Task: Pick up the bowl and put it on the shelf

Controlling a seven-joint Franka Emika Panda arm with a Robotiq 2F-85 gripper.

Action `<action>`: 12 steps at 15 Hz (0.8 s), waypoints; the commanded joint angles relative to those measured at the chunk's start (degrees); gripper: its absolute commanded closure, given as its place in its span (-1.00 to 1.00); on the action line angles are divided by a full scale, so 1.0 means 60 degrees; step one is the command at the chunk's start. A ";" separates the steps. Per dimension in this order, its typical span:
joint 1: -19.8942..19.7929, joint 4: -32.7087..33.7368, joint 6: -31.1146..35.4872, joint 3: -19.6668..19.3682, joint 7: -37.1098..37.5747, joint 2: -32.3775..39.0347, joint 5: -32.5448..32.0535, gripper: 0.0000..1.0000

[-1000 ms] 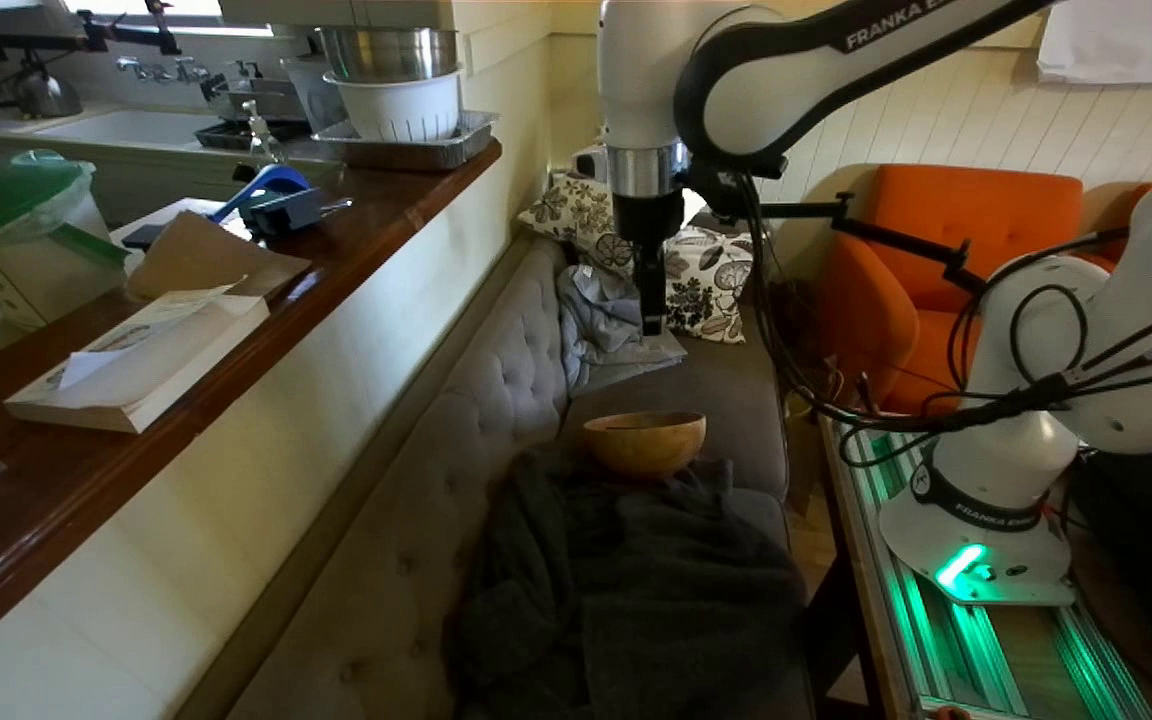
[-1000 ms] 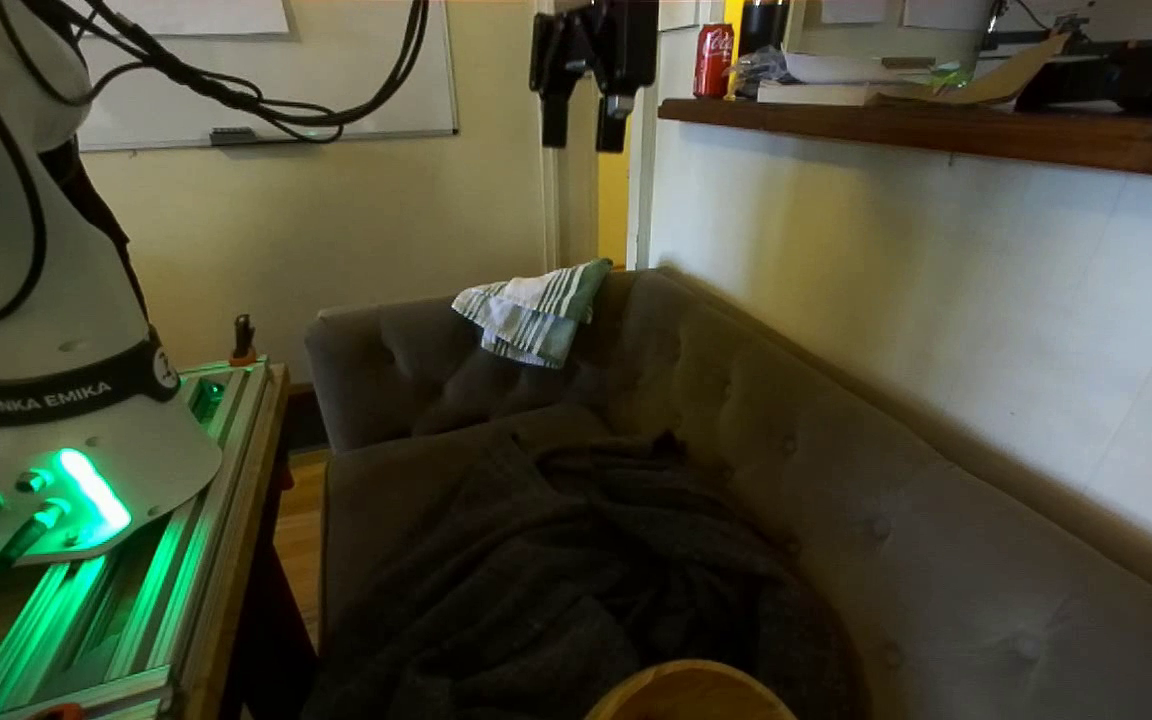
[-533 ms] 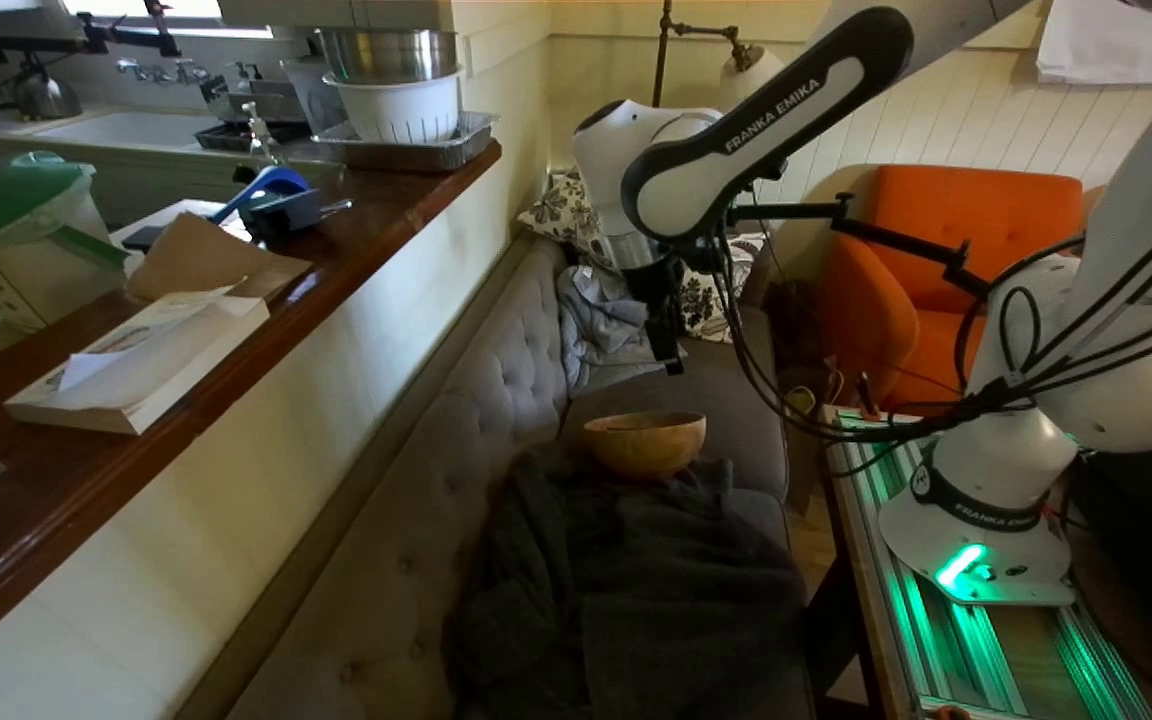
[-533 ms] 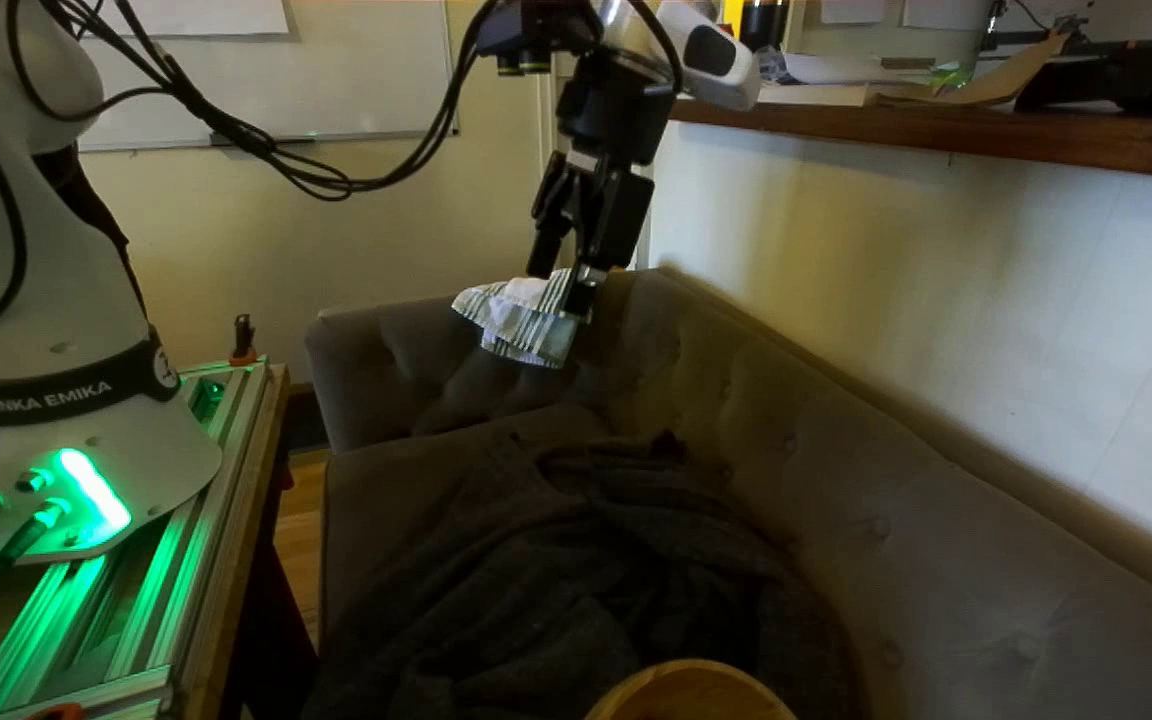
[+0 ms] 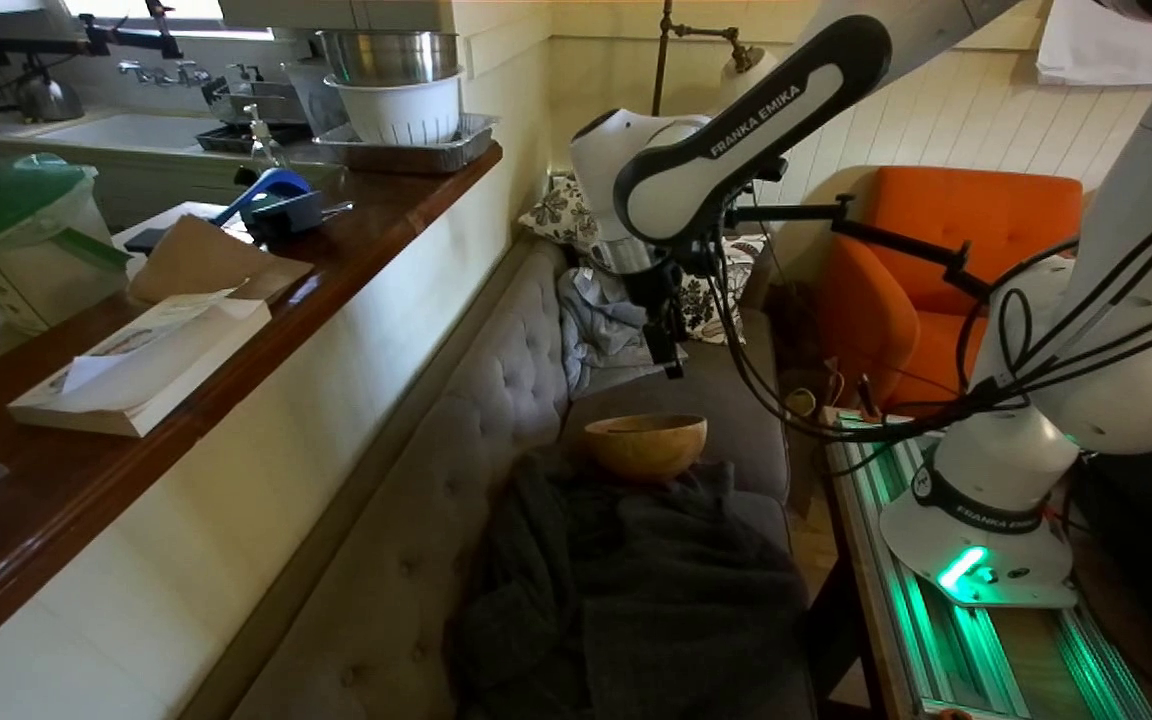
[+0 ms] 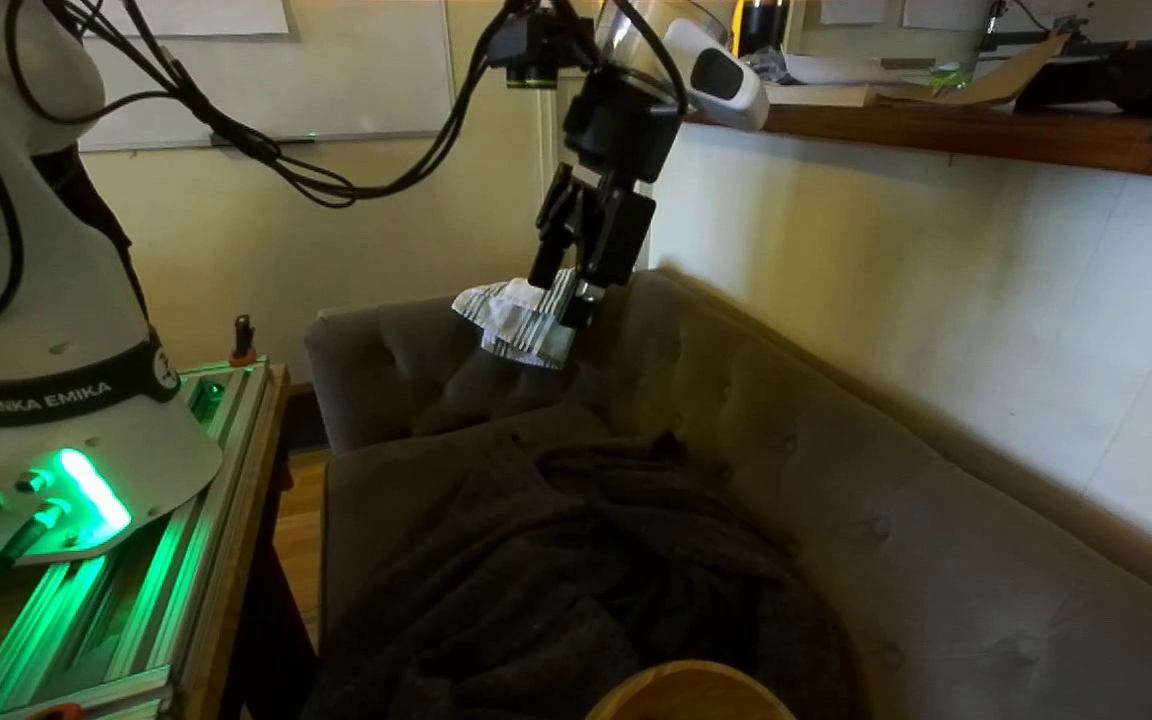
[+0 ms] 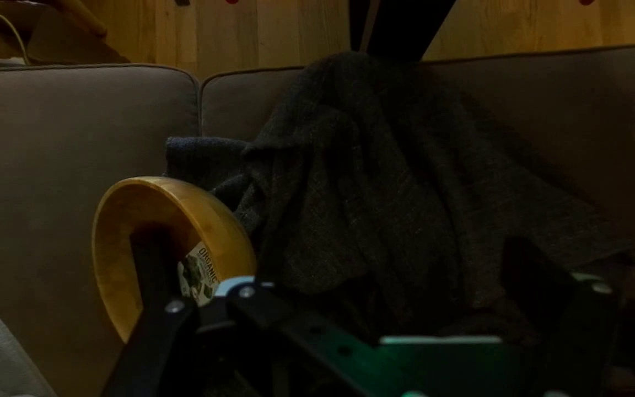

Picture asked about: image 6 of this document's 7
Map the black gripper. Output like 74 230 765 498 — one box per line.
523 60 689 337

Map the large wooden bowl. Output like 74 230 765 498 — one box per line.
585 655 798 720

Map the dark wooden shelf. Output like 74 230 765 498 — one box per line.
760 100 1152 189

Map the white striped folded cloth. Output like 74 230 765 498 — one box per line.
449 271 585 374

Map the white flat box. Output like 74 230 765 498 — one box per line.
767 77 881 111

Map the dark glass bottle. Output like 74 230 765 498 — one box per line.
734 0 792 56

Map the white whiteboard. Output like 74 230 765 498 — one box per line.
70 0 465 156

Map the dark grey blanket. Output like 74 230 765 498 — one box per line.
299 395 860 720

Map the plastic storage bin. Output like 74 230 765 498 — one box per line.
784 0 1004 80

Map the brown cardboard piece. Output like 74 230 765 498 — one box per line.
869 30 1075 111

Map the grey tufted sofa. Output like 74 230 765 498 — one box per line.
299 266 1152 720

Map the black blue tabletop object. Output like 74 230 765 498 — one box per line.
1013 0 1152 120

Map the aluminium frame robot table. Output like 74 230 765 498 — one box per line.
0 357 295 720

